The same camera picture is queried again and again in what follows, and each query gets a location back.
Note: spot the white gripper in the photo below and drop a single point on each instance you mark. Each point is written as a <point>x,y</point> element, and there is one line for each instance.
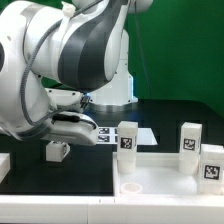
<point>73,128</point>

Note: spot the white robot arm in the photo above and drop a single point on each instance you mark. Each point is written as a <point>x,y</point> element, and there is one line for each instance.
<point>78,45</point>

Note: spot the white front fence rail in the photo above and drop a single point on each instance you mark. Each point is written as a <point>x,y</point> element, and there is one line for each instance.
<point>112,210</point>

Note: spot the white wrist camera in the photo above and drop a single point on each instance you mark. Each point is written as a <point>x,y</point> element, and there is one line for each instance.
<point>68,100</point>

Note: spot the white square table top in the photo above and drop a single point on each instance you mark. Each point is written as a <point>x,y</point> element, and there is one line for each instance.
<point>155,174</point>

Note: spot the white left fence rail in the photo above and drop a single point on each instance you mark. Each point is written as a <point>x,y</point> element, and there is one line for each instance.
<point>4,165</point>

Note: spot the white fence rail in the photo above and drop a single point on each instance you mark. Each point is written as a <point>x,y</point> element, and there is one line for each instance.
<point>112,210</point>
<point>4,165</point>

